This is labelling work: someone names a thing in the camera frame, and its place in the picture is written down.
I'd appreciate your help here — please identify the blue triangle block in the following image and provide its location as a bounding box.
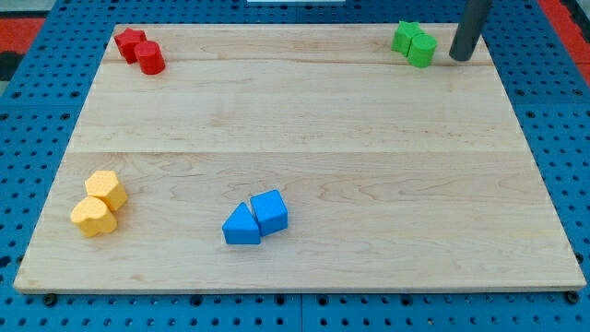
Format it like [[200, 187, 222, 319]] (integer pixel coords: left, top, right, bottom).
[[222, 202, 261, 244]]

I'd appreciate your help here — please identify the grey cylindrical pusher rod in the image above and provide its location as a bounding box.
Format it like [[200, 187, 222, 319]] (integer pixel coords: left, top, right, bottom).
[[449, 0, 493, 62]]

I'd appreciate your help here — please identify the light wooden board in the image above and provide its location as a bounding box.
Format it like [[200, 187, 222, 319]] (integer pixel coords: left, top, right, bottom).
[[14, 24, 586, 294]]

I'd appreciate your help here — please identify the green cylinder block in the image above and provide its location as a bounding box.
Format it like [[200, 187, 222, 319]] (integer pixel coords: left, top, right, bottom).
[[407, 33, 437, 68]]

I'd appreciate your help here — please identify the red cylinder block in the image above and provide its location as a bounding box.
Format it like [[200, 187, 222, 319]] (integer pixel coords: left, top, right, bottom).
[[134, 41, 165, 75]]

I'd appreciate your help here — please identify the yellow heart block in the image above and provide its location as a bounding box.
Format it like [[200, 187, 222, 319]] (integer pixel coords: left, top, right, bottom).
[[70, 196, 118, 237]]

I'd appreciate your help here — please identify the yellow hexagon block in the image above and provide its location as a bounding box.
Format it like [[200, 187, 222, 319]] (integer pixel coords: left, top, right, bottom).
[[85, 170, 128, 211]]

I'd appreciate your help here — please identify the green star block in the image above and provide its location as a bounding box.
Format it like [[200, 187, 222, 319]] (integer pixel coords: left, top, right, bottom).
[[391, 21, 424, 56]]

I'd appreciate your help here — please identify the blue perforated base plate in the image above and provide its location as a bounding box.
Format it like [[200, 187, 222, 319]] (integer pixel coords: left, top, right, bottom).
[[1, 0, 589, 331]]

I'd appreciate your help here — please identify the blue cube block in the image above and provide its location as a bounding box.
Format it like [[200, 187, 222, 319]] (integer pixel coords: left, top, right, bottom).
[[250, 189, 289, 236]]

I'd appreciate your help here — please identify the red star block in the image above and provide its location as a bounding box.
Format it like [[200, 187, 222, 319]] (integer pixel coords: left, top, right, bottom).
[[114, 28, 147, 64]]

